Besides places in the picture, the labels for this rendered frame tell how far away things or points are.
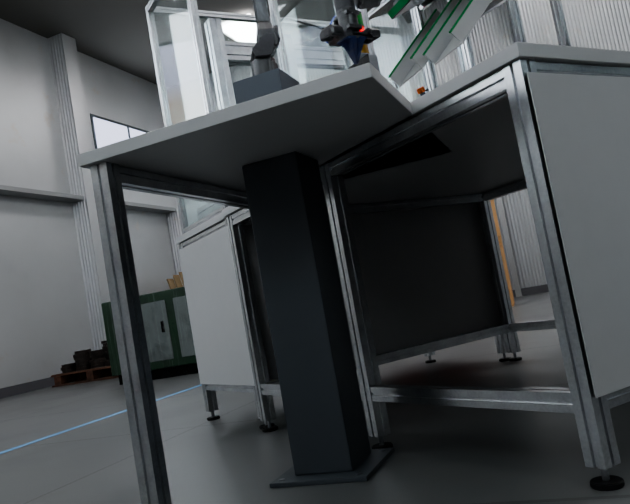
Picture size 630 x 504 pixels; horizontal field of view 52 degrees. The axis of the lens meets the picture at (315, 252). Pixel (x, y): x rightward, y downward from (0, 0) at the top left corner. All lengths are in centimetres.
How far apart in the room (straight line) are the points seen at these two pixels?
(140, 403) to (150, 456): 12
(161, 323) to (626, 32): 824
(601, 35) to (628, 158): 991
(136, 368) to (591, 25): 1051
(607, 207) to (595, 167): 8
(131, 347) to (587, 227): 98
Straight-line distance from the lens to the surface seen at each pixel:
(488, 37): 1153
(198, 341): 303
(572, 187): 136
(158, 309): 646
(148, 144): 145
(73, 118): 1059
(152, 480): 152
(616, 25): 1147
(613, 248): 143
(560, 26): 189
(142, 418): 150
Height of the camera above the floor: 43
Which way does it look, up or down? 5 degrees up
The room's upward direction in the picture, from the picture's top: 10 degrees counter-clockwise
